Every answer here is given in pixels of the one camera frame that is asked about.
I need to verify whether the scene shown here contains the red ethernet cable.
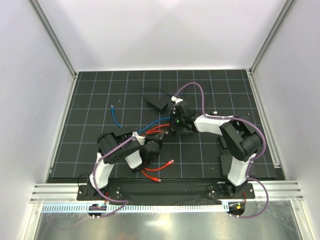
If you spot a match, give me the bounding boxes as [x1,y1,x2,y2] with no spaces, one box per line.
[141,124,176,173]
[141,159,163,182]

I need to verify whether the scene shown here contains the aluminium frame post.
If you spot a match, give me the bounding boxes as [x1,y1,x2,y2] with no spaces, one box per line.
[28,0,77,78]
[249,0,297,75]

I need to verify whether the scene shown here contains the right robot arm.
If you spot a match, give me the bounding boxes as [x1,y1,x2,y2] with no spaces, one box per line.
[170,97,267,198]

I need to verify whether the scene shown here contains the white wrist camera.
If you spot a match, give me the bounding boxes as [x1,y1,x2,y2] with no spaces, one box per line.
[132,131,146,146]
[170,96,183,105]

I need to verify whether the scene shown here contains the black flat block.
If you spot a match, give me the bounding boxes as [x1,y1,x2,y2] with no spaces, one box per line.
[220,155,257,177]

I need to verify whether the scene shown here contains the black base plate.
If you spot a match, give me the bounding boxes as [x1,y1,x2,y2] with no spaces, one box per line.
[77,178,256,204]

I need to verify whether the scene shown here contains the black grid mat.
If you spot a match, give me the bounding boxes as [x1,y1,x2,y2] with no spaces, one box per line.
[46,69,286,181]

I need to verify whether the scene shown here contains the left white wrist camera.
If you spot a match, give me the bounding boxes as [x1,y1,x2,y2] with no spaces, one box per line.
[132,131,146,146]

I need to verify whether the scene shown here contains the left aluminium frame post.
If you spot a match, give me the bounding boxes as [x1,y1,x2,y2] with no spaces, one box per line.
[28,0,77,78]

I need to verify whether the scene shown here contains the black power adapter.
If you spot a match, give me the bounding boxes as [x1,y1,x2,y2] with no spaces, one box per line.
[145,97,168,112]

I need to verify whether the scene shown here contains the right aluminium frame post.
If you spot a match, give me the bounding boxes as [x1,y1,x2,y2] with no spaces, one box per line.
[249,0,297,75]

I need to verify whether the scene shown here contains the black network switch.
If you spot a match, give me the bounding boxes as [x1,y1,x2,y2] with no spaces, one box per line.
[169,110,192,136]

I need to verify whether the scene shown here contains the white slotted cable duct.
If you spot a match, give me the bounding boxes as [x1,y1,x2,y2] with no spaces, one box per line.
[41,202,229,214]

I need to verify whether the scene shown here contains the aluminium front rail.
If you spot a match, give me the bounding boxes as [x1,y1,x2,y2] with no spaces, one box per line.
[29,180,304,204]

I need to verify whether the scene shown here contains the blue ethernet cable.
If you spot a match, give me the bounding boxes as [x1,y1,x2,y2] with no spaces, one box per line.
[109,104,172,133]

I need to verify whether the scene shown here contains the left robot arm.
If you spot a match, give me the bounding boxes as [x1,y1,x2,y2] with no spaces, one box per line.
[83,129,168,200]

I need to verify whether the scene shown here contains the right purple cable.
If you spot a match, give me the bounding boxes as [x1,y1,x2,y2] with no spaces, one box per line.
[173,82,270,220]

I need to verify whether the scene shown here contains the black power cord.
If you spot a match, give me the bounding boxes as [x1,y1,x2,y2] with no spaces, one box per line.
[141,86,176,101]

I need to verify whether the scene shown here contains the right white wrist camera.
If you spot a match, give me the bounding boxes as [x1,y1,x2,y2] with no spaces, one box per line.
[170,96,183,105]

